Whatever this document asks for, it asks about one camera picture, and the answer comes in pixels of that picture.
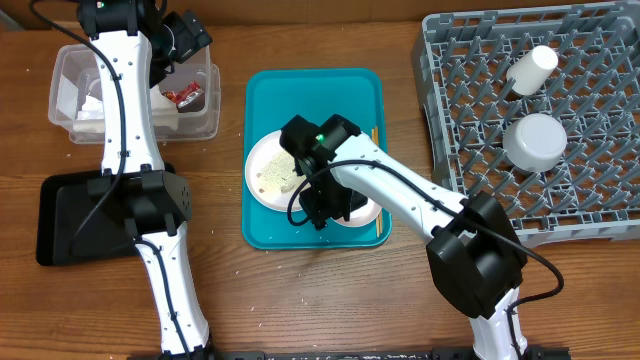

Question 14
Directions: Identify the small white bowl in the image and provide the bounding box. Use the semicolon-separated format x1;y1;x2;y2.
335;199;382;228

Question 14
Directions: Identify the large white plate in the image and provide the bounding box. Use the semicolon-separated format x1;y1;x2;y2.
244;130;305;212

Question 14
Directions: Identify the red snack wrapper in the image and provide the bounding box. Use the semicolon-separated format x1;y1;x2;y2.
162;81;204;109

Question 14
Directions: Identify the white napkin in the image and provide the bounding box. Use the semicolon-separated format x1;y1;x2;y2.
150;85;179;130
73;95;105;133

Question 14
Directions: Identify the wooden chopstick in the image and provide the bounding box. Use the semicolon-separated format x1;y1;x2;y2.
373;124;384;237
371;127;379;146

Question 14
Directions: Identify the grey saucer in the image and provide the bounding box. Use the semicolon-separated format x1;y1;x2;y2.
502;113;568;173

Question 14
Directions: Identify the white cup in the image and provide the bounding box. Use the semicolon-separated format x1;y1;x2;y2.
506;45;559;96

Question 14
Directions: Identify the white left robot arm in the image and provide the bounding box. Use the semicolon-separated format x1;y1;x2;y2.
77;1;213;359

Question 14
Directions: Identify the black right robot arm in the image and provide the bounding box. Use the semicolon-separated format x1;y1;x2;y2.
279;115;527;359

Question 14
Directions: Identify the grey dishwasher rack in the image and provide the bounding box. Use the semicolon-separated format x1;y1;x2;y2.
411;1;639;247

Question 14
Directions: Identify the clear plastic bin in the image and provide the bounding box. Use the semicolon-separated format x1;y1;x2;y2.
48;45;221;144

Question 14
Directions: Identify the teal serving tray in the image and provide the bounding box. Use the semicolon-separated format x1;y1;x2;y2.
242;68;392;250

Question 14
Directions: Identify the black tray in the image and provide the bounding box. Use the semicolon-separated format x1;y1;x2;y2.
36;164;191;266

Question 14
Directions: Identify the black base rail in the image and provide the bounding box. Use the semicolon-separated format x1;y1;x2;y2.
220;346;571;360

